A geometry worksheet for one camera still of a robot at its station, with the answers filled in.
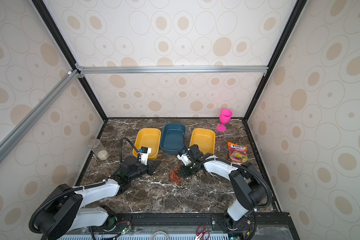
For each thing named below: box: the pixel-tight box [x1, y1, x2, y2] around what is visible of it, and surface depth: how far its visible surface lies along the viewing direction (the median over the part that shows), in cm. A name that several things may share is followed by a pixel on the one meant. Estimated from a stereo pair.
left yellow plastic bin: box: [132, 128, 162, 160], surface depth 108 cm
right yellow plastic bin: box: [189, 128, 216, 155], surface depth 108 cm
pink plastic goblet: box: [216, 108, 233, 132], surface depth 107 cm
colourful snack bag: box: [227, 142, 248, 164], surface depth 99 cm
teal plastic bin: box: [160, 123, 186, 154], surface depth 108 cm
